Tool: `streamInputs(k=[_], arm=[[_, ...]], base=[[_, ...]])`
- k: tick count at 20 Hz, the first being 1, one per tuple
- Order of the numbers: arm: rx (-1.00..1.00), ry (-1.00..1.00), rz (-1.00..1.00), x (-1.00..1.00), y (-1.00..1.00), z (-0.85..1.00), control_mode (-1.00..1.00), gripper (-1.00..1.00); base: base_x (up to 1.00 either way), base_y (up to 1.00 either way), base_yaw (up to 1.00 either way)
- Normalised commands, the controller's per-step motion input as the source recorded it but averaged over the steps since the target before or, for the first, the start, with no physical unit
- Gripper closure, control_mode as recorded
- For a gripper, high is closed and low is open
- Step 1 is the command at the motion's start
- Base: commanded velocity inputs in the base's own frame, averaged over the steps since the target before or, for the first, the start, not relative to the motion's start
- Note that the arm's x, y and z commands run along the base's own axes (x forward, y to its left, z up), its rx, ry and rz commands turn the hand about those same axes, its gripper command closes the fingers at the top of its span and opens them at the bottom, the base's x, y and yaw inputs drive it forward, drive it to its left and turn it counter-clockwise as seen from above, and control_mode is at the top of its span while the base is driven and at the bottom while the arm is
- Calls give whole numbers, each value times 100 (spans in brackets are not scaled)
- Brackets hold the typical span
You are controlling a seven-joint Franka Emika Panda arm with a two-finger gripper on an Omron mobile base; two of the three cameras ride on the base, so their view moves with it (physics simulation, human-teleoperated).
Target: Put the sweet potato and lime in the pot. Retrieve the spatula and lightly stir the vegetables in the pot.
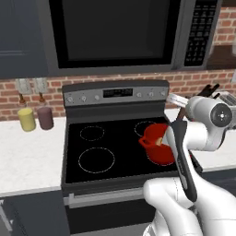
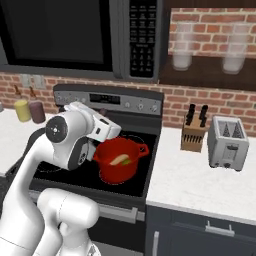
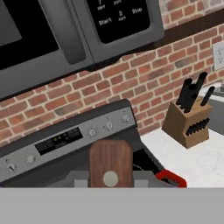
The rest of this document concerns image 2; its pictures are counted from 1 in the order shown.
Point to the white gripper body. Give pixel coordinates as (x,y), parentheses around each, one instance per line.
(115,130)

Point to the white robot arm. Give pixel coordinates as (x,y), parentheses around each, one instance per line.
(20,200)

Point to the beige sweet potato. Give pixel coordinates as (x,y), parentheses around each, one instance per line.
(118,159)

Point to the green lime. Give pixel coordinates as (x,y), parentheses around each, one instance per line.
(127,162)

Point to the black and steel stove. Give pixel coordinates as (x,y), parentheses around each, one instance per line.
(140,133)

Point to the steel stove knob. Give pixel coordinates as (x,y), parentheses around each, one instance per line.
(140,106)
(154,108)
(59,98)
(127,104)

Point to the wooden knife block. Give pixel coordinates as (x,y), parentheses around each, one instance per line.
(192,138)

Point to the yellow bottle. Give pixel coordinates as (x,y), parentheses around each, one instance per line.
(22,110)

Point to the clear glass jar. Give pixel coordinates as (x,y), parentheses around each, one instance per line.
(182,56)
(234,60)

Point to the dark grey cupboard door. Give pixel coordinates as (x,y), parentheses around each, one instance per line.
(150,233)

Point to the silver toaster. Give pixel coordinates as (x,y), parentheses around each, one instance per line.
(226,146)

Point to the black microwave oven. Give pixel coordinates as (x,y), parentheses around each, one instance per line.
(56,33)

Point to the dark grey drawer front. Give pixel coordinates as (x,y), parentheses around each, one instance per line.
(200,241)

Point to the grey wall socket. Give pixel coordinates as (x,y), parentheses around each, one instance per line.
(25,80)
(39,81)

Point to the dark wooden wall shelf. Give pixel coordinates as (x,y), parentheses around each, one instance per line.
(203,76)

